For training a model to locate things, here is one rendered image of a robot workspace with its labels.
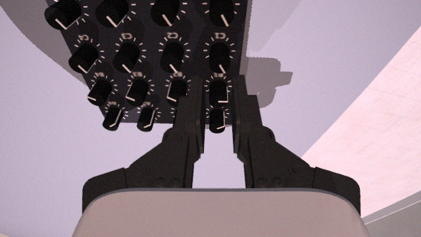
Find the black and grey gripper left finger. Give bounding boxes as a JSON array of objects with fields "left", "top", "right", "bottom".
[{"left": 82, "top": 76, "right": 206, "bottom": 213}]

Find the black knob box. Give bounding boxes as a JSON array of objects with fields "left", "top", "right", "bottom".
[{"left": 44, "top": 0, "right": 248, "bottom": 134}]

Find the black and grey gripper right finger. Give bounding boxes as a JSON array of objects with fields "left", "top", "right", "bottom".
[{"left": 231, "top": 75, "right": 361, "bottom": 216}]

